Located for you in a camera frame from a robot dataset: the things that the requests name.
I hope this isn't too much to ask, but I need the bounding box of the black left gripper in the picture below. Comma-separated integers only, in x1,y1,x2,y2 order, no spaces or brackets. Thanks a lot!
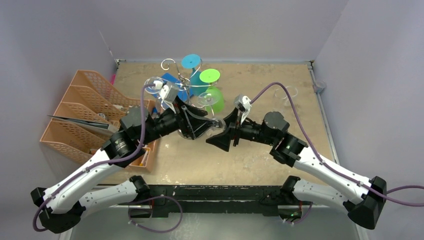
140,95,216,145

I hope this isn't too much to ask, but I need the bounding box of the clear wine glass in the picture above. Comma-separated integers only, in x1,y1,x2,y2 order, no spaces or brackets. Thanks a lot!
197,90,226,131
144,76,166,99
273,86,299,107

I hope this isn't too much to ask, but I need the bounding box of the green plastic wine glass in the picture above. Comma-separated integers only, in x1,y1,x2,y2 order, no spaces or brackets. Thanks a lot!
197,68,225,115

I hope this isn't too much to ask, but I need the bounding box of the blue plastic wine glass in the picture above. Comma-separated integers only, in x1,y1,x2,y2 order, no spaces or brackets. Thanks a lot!
181,53,209,96

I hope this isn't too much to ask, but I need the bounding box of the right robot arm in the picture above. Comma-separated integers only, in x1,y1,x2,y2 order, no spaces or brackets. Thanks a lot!
206,109,387,230

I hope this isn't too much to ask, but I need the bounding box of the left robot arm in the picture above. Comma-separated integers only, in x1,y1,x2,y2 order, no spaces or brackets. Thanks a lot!
30,103,220,234

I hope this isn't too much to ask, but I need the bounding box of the chrome wine glass rack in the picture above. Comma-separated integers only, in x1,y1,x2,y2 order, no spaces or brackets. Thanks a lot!
173,72,206,137

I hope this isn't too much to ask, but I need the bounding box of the blue square mat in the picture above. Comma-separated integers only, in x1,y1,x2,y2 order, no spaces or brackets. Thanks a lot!
152,73,194,109

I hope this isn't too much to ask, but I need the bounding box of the orange plastic desk organizer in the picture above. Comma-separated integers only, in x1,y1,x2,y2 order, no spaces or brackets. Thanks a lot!
40,70,140,165

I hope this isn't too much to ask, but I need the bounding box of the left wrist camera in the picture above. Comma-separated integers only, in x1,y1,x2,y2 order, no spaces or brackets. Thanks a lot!
159,82,179,113

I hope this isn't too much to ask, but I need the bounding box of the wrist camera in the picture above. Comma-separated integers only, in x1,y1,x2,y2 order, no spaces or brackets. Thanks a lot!
234,94,252,124
159,82,179,113

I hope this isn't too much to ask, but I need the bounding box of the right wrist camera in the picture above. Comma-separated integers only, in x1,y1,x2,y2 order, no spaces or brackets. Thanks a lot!
234,94,252,124

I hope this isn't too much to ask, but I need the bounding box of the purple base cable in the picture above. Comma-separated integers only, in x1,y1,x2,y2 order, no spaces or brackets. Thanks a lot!
129,191,185,233

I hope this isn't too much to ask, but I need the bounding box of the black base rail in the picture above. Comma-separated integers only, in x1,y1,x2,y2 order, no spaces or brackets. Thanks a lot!
131,185,311,219

